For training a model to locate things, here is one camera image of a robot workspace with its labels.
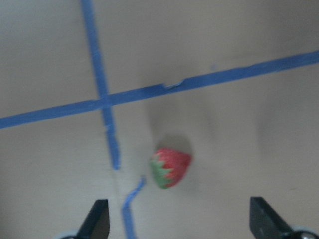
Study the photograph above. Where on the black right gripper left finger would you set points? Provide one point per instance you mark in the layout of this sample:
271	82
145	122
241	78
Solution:
97	222

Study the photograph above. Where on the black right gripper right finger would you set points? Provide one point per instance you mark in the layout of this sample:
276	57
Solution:
265	222

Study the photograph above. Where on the red strawberry green top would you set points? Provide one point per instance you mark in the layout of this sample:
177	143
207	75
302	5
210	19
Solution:
169	166

